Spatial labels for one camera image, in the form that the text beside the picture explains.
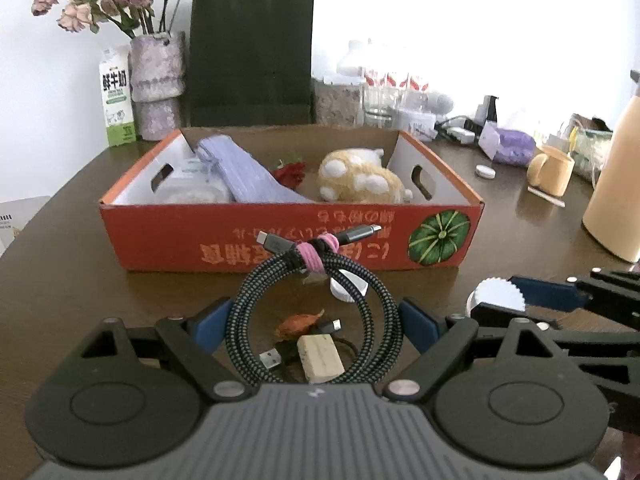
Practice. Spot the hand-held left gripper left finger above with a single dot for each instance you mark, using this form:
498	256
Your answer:
212	327

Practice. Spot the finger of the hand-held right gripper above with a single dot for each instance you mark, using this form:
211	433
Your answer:
590	342
550	294

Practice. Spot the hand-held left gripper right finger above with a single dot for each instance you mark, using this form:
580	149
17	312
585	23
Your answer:
420	327

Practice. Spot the white ribbed bottle cap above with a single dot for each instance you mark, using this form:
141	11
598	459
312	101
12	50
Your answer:
495	297

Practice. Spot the red cardboard box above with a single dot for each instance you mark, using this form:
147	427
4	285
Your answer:
165	245

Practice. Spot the clear cotton swab box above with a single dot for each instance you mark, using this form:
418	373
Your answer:
192	187

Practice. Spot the yellow white plush toy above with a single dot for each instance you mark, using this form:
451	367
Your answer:
360	177

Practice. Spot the dark wooden desktop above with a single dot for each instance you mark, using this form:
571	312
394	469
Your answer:
65	270

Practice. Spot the small smooth white cap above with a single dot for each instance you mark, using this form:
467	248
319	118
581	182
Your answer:
350	290

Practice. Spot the dried orange petal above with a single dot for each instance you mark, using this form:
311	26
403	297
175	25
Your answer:
297	325

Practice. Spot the wooden stir stick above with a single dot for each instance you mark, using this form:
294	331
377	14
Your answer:
546	196

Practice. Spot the beige wooden block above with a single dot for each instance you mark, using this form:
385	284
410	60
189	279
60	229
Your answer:
320	357

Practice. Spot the yellow mug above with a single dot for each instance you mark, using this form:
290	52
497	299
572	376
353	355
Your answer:
552	175

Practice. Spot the yellow thermos jug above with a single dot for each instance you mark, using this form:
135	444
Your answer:
617	195

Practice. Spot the small flat white lid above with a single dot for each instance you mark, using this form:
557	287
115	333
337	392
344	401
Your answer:
485	171

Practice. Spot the green yellow snack packet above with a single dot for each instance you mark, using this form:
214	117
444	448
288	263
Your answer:
592	147

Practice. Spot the purple tissue pack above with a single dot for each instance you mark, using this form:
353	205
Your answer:
512	145

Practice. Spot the red artificial rose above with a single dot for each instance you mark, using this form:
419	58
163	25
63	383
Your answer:
291	172

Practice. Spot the white power adapter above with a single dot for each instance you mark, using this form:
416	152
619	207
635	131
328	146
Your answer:
460	135

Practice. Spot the black phone stand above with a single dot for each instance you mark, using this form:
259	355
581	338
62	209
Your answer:
490	109

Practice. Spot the white round device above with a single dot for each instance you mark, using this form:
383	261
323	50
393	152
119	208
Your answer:
441	102

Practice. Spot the white sign board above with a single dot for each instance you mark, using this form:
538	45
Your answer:
20	220

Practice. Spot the clear drinking glass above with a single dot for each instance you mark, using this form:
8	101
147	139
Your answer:
377	110

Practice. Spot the clear jar of seeds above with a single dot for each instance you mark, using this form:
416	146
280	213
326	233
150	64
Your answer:
337	105

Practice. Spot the green white milk carton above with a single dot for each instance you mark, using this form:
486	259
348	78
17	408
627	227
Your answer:
117	105

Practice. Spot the red label water bottle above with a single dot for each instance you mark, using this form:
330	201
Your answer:
404	81
420	84
372	80
389	81

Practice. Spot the purple textured vase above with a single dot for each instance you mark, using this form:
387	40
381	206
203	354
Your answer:
155	80

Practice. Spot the clear plastic bottle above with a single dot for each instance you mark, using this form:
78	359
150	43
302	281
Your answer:
352	62

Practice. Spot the dark green paper bag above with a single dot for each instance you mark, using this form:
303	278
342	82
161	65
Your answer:
250	55

